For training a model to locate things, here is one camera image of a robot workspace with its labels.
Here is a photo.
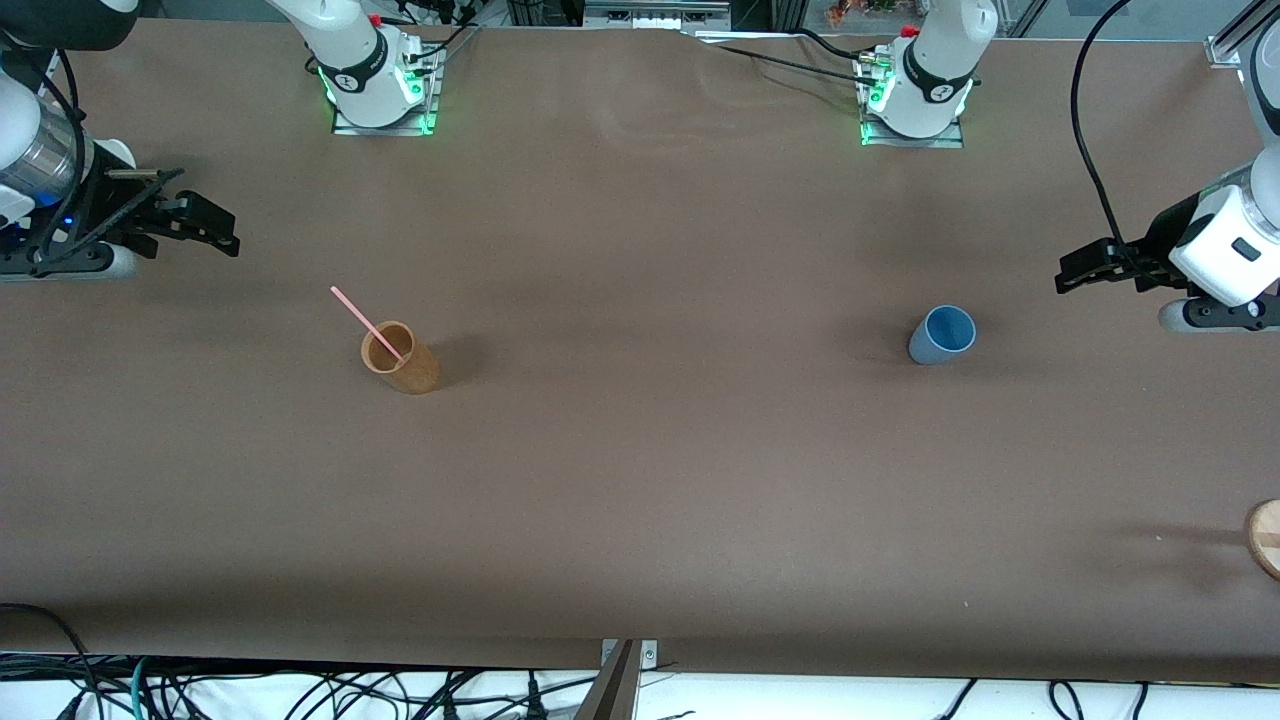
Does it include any blue plastic cup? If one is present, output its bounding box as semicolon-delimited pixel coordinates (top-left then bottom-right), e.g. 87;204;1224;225
908;305;977;366

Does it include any bamboo cup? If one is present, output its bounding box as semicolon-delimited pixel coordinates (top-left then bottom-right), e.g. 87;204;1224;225
360;320;441;396

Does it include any pink straw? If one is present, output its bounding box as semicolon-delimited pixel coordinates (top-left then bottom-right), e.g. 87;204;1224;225
330;286;406;363

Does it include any round wooden board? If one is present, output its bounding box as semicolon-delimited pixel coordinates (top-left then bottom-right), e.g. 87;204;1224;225
1244;499;1280;582

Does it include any grey equipment box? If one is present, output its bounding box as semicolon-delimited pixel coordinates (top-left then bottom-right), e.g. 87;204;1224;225
582;0;733;31

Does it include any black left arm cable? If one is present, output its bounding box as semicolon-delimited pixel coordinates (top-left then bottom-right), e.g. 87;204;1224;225
1070;0;1153;256

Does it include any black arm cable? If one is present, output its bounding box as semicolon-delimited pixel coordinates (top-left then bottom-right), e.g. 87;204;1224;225
1070;0;1153;256
22;45;91;276

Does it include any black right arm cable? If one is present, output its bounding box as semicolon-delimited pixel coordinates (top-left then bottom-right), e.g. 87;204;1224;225
22;45;91;276

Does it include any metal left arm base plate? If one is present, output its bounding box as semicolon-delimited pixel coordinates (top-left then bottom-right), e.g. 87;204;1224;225
856;50;967;150

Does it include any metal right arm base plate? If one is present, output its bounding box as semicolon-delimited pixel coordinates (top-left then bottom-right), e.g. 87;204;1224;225
330;42;443;137

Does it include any aluminium frame profile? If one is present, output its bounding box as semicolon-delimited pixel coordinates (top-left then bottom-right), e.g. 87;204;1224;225
1205;0;1280;69

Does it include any black base plug cable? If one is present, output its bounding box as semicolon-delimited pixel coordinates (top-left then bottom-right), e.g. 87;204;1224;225
398;0;483;63

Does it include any black cable on table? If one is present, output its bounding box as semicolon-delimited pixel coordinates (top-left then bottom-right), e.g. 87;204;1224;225
690;28;881;81

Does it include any black looped floor cable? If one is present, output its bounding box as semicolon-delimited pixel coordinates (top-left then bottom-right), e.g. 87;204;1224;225
0;602;103;720

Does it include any metal table edge bracket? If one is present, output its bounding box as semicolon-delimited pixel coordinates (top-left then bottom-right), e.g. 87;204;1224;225
600;639;659;671

